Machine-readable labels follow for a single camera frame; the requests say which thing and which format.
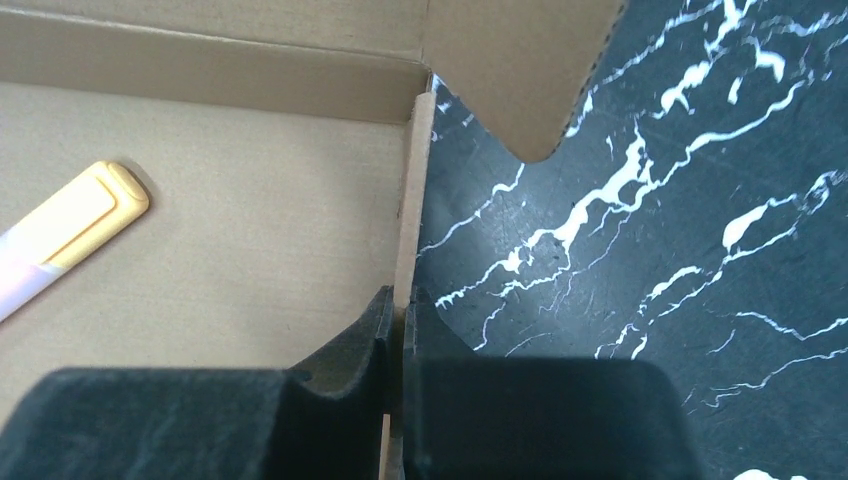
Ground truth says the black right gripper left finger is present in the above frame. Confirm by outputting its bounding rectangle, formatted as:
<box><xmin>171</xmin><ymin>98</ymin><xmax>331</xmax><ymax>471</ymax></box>
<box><xmin>1</xmin><ymin>286</ymin><xmax>393</xmax><ymax>479</ymax></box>

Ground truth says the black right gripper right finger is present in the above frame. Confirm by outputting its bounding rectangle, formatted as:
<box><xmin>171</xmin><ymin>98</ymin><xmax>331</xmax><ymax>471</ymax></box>
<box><xmin>402</xmin><ymin>288</ymin><xmax>702</xmax><ymax>479</ymax></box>

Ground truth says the brown cardboard box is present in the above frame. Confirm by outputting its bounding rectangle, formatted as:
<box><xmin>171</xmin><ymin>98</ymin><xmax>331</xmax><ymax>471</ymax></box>
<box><xmin>1</xmin><ymin>1</ymin><xmax>625</xmax><ymax>479</ymax></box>

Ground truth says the yellow pink marker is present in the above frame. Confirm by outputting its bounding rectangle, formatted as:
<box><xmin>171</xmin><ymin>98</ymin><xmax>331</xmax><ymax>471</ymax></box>
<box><xmin>1</xmin><ymin>161</ymin><xmax>150</xmax><ymax>319</ymax></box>

